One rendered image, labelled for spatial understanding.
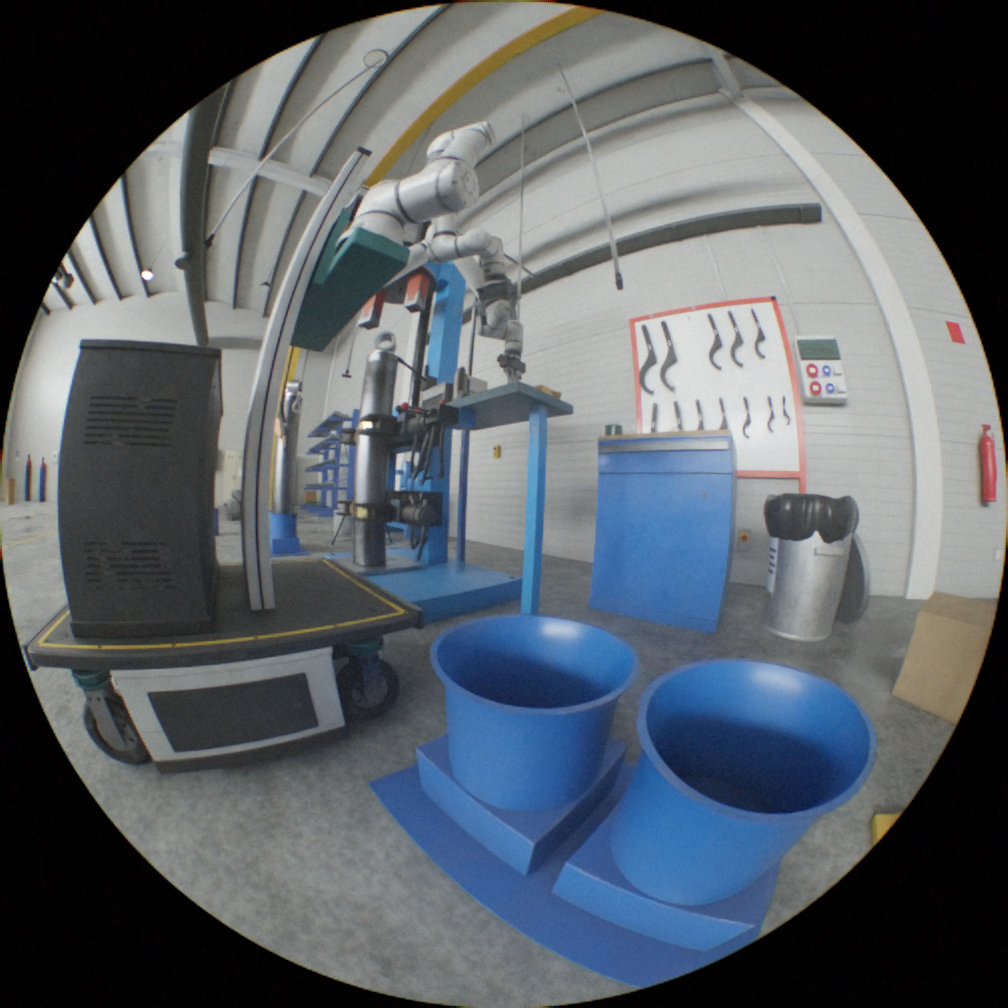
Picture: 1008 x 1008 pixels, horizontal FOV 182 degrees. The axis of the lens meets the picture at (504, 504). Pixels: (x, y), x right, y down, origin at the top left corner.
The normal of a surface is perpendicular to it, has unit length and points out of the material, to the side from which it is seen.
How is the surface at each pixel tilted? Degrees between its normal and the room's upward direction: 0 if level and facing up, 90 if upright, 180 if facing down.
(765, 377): 90
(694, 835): 90
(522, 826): 0
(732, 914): 0
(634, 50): 173
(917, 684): 90
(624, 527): 90
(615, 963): 0
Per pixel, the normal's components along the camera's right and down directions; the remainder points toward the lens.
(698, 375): -0.70, -0.01
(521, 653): 0.07, 0.02
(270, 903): 0.04, -1.00
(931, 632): -1.00, -0.04
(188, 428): 0.75, 0.04
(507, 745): -0.31, 0.00
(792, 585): -0.94, 0.02
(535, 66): -0.12, 0.99
